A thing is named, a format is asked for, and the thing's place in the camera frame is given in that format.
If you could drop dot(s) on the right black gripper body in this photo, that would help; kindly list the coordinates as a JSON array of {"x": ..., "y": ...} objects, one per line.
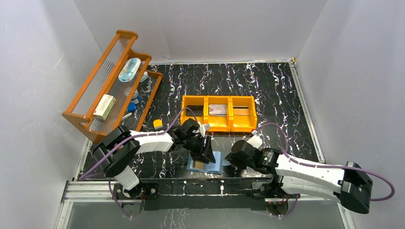
[{"x": 232, "y": 157}]

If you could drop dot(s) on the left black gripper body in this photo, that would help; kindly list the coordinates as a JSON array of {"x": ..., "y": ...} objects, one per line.
[{"x": 205, "y": 146}]

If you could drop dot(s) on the tan striped credit card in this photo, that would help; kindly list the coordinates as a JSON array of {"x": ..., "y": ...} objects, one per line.
[{"x": 198, "y": 165}]

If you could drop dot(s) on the blue card holder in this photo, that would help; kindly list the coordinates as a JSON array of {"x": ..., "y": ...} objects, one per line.
[{"x": 215, "y": 168}]

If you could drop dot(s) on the yellow three-compartment bin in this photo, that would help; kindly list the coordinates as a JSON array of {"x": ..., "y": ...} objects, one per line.
[{"x": 229, "y": 123}]

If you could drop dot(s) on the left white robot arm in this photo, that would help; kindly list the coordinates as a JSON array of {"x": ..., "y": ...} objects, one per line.
[{"x": 118, "y": 148}]

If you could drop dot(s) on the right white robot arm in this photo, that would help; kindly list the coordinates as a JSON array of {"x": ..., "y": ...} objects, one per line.
[{"x": 348, "y": 185}]

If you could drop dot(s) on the silver cards in bin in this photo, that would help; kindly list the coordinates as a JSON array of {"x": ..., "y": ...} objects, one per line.
[{"x": 217, "y": 109}]

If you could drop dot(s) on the yellow grey eraser block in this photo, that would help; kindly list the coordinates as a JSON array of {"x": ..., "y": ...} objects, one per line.
[{"x": 158, "y": 125}]

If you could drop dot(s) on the white pen on shelf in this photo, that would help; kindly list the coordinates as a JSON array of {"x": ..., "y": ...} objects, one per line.
[{"x": 126, "y": 116}]

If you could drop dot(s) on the small grey blue item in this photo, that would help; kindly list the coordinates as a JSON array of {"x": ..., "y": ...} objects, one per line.
[{"x": 144, "y": 77}]

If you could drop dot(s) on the orange wooden shelf rack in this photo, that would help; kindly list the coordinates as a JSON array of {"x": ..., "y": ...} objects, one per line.
[{"x": 103, "y": 79}]

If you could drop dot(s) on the light blue oval case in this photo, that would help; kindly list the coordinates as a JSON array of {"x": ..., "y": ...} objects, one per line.
[{"x": 129, "y": 70}]

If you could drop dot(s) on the white red small box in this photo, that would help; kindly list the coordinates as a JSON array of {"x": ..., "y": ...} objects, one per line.
[{"x": 104, "y": 107}]

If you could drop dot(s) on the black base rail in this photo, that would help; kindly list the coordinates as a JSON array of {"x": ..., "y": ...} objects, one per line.
[{"x": 212, "y": 193}]

